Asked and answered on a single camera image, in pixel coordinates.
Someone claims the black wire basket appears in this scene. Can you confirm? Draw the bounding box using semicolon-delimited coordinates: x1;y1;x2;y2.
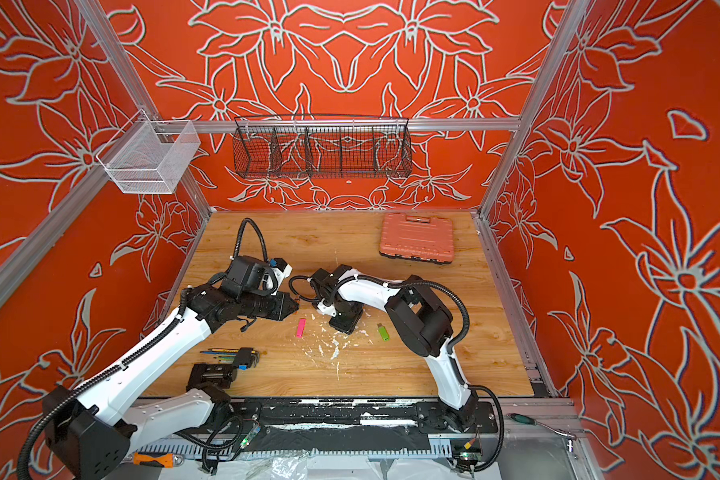
232;115;413;179

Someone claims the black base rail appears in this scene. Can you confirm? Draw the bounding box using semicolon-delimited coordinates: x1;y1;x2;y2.
216;397;505;461

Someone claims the hex key set holder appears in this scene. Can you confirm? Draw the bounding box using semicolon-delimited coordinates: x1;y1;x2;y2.
200;347;261;370

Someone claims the red plastic tool case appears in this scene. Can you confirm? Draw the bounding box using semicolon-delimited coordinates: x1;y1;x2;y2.
379;213;455;264

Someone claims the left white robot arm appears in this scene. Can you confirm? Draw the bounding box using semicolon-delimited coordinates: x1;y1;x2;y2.
16;252;298;479

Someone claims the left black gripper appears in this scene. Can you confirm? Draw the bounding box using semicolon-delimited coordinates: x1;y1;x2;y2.
241;287;303;321

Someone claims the black bit holder block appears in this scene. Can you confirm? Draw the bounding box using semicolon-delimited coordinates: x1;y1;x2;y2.
186;363;238;390

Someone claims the green handled screwdriver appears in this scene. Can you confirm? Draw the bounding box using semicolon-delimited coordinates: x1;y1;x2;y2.
509;413;577;440

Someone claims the green usb drive front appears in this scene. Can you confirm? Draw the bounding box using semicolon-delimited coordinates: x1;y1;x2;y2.
377;323;390;341

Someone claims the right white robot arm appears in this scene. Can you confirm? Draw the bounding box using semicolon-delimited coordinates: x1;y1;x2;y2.
288;265;481;432

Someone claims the clear plastic bin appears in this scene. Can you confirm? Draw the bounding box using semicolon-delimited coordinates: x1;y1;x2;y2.
95;110;200;195

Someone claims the orange handled wrench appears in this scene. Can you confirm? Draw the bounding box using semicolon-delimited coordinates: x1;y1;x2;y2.
121;452;185;469

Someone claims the pink usb drive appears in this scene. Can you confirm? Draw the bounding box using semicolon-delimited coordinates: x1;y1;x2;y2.
296;318;306;338

